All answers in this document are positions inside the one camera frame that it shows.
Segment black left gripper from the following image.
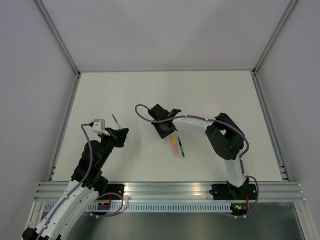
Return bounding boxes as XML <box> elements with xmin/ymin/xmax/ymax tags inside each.
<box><xmin>97</xmin><ymin>127</ymin><xmax>129</xmax><ymax>168</ymax></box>

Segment green fineliner pen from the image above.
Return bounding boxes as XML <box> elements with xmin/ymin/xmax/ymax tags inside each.
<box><xmin>177</xmin><ymin>137</ymin><xmax>186</xmax><ymax>158</ymax></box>

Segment orange highlighter marker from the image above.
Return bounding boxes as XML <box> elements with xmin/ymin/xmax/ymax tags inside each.
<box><xmin>172</xmin><ymin>144</ymin><xmax>180</xmax><ymax>160</ymax></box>

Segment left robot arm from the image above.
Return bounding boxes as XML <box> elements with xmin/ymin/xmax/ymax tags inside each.
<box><xmin>22</xmin><ymin>127</ymin><xmax>129</xmax><ymax>240</ymax></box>

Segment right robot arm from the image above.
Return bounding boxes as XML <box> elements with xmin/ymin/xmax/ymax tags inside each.
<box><xmin>148</xmin><ymin>104</ymin><xmax>258</xmax><ymax>201</ymax></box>

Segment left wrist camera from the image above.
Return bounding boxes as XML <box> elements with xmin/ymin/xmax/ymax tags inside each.
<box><xmin>91</xmin><ymin>118</ymin><xmax>109</xmax><ymax>135</ymax></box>

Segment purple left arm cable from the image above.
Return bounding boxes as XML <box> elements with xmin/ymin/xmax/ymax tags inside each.
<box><xmin>34</xmin><ymin>122</ymin><xmax>98</xmax><ymax>240</ymax></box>

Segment white slotted cable duct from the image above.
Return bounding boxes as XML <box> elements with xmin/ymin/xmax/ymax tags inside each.
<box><xmin>43</xmin><ymin>201</ymin><xmax>237</xmax><ymax>213</ymax></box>

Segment aluminium mounting rail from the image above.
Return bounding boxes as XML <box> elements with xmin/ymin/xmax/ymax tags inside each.
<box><xmin>32</xmin><ymin>181</ymin><xmax>306</xmax><ymax>203</ymax></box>

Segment right aluminium frame post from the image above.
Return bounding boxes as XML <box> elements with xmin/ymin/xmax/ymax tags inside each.
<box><xmin>252</xmin><ymin>0</ymin><xmax>299</xmax><ymax>76</ymax></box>

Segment aluminium frame post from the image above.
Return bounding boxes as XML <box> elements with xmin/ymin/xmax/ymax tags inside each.
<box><xmin>252</xmin><ymin>0</ymin><xmax>299</xmax><ymax>76</ymax></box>
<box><xmin>32</xmin><ymin>0</ymin><xmax>81</xmax><ymax>76</ymax></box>

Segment left aluminium frame post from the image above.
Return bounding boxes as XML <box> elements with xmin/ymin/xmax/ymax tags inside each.
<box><xmin>32</xmin><ymin>0</ymin><xmax>81</xmax><ymax>76</ymax></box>

